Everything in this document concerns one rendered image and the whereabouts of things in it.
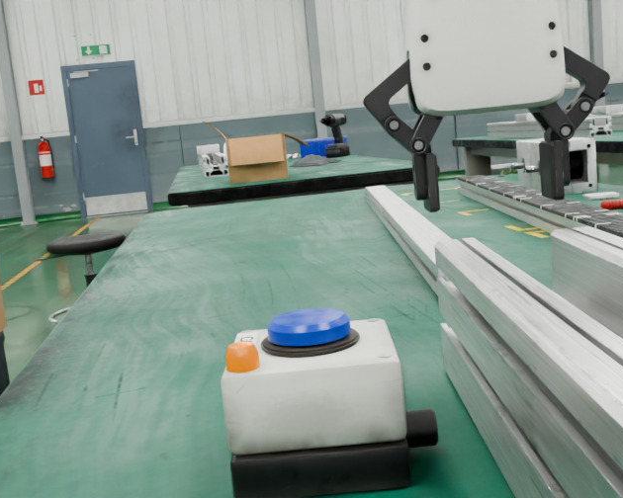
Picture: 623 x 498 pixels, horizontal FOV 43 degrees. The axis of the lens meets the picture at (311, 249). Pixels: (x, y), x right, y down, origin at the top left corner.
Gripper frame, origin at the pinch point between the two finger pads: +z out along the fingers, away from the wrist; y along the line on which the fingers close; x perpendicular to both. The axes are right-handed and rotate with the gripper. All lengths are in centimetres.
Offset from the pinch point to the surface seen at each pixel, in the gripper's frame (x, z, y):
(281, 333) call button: 19.4, 4.0, 14.3
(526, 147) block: -100, 3, -29
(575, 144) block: -87, 2, -34
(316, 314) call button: 17.9, 3.6, 12.6
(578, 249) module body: 11.3, 2.9, -2.2
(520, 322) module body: 26.2, 2.7, 4.9
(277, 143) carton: -216, -1, 24
